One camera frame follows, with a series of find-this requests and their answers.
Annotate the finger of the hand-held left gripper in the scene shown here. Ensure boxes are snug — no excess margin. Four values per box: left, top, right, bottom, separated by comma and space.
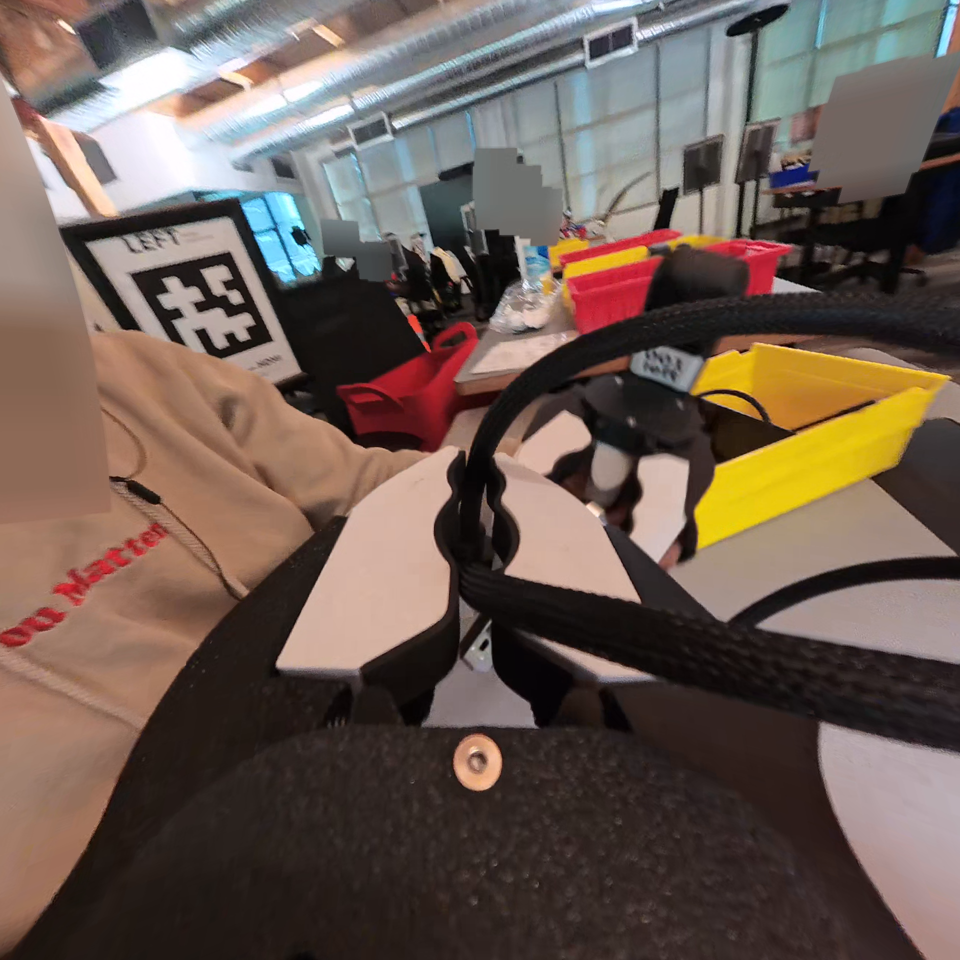
587, 441, 636, 513

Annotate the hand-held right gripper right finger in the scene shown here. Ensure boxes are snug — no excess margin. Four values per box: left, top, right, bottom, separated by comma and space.
487, 453, 655, 687

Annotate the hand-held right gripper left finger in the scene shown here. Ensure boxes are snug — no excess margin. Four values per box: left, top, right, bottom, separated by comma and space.
274, 447, 462, 682

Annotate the black braided hdmi cable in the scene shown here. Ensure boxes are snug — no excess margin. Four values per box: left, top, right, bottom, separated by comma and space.
456, 291, 960, 753

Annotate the yellow storage bin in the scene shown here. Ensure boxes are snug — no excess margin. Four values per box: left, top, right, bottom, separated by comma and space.
561, 233, 730, 303
688, 341, 954, 554

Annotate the person's left forearm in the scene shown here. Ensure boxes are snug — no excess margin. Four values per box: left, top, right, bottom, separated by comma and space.
97, 330, 430, 528

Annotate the black bin divider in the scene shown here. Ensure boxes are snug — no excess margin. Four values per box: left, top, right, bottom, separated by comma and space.
703, 403, 798, 464

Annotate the large red storage bin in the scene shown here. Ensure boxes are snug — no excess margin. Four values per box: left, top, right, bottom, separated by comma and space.
564, 238, 794, 336

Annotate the grey side table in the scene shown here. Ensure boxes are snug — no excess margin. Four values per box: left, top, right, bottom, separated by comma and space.
452, 276, 820, 396

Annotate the crumpled clear plastic bag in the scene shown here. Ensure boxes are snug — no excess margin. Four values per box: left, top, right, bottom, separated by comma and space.
489, 279, 558, 336

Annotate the red bag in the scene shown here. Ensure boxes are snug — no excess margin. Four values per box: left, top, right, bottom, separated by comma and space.
334, 321, 483, 453

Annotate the black office chair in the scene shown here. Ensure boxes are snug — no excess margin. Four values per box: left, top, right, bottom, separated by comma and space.
272, 272, 430, 434

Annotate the tablet on floor stand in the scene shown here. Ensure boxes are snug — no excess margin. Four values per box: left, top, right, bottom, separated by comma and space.
733, 117, 783, 235
679, 133, 726, 235

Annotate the wooden top desk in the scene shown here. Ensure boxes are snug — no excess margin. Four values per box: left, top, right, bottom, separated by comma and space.
763, 148, 960, 295

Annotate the person's torso in beige hoodie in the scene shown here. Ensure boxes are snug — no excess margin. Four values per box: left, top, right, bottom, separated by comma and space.
0, 330, 333, 954

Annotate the framed black white marker sign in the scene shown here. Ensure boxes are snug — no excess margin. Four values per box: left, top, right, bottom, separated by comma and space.
58, 197, 306, 385

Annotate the blue jacket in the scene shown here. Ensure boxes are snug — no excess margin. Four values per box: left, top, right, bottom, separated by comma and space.
921, 107, 960, 254

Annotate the black floor lamp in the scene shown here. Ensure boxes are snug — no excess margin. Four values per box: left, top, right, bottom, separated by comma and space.
724, 2, 792, 243

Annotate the ceiling air vent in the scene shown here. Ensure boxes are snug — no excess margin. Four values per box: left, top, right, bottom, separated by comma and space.
73, 0, 160, 70

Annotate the braided cable with green plug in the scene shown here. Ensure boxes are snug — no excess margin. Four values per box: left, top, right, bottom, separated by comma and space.
699, 387, 775, 430

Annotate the black earphone cable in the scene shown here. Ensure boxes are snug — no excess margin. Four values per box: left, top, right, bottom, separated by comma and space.
111, 418, 250, 603

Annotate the silver ventilation duct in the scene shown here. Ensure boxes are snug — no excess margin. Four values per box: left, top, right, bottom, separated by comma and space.
45, 0, 528, 130
223, 0, 663, 164

